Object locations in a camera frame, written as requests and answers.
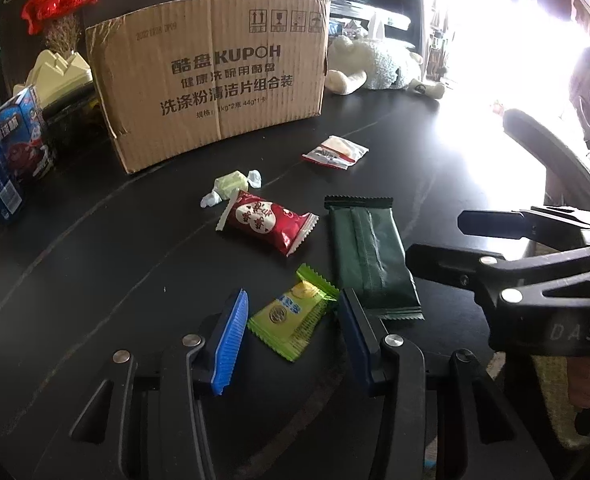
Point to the pale yellow mountain-shaped tray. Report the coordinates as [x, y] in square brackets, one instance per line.
[57, 77]

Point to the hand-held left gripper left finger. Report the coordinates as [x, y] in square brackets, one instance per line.
[230, 345]

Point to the person's right hand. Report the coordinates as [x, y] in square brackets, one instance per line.
[582, 387]

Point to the white plush sheep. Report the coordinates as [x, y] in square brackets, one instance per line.
[380, 65]

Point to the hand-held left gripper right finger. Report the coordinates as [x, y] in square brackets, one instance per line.
[357, 342]

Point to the brown cardboard box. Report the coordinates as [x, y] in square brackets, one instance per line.
[210, 80]

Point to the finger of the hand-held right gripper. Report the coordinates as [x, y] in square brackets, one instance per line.
[485, 222]
[440, 262]

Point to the blue cookie box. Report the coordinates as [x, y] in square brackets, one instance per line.
[25, 130]

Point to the white tissue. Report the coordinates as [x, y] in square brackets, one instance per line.
[377, 27]

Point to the red white-circle snack packet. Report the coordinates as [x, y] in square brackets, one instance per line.
[265, 220]

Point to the yellow-green snack packet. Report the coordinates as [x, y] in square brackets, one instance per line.
[292, 315]

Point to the red heart balloon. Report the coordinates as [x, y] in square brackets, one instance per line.
[57, 5]

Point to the dried flower bunch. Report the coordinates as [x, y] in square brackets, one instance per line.
[62, 35]

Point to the pale green twist-wrapped candy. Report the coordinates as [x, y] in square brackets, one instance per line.
[230, 185]

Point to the clear red-white snack packet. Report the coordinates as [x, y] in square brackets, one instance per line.
[335, 152]

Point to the dark green snack packet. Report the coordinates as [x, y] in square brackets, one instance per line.
[370, 255]

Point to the cream fuzzy chair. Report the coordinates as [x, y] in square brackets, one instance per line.
[555, 410]

